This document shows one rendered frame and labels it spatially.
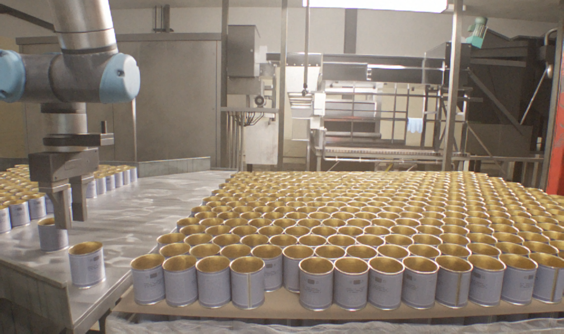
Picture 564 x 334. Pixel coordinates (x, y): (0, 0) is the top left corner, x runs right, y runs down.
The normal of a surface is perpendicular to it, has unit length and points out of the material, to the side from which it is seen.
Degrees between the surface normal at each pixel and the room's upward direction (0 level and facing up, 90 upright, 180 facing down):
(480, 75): 90
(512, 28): 90
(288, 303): 2
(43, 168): 90
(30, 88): 118
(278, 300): 2
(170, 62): 90
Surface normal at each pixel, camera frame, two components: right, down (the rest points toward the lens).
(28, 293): -0.32, 0.11
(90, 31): 0.74, 0.40
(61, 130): 0.48, 0.13
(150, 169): 0.68, 0.11
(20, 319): 1.00, 0.04
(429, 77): -0.04, 0.13
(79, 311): 0.03, -0.99
